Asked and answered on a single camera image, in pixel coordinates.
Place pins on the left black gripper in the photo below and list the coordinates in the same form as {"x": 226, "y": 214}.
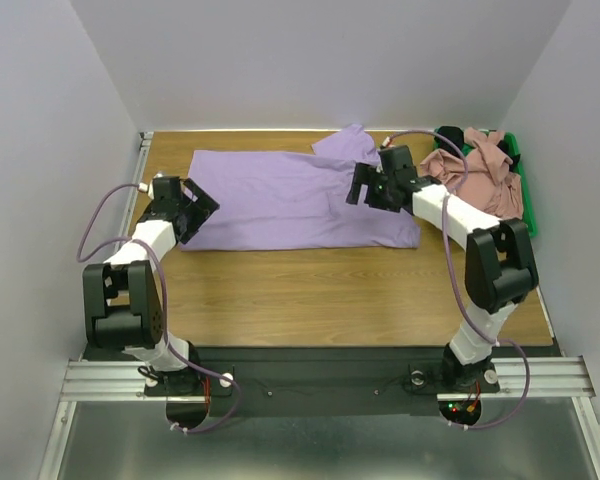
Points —
{"x": 204, "y": 208}

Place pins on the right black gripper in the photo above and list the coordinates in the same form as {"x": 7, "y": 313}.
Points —
{"x": 368, "y": 187}

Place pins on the purple t-shirt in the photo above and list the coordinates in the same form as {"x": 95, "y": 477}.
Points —
{"x": 275, "y": 200}

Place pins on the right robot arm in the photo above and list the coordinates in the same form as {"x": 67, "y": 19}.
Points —
{"x": 500, "y": 268}

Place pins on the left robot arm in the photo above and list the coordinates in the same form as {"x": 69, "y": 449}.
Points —
{"x": 125, "y": 297}

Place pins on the black t-shirt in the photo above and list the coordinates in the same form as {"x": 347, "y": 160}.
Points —
{"x": 450, "y": 139}

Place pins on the pink t-shirt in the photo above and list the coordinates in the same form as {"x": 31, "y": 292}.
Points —
{"x": 491, "y": 185}

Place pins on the green plastic bin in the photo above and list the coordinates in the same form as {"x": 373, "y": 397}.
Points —
{"x": 514, "y": 151}

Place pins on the right electronics board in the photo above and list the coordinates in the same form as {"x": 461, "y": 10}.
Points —
{"x": 467, "y": 412}

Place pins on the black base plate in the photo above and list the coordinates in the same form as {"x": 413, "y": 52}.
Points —
{"x": 331, "y": 381}

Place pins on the aluminium front rail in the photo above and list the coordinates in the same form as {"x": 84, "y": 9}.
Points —
{"x": 112, "y": 381}

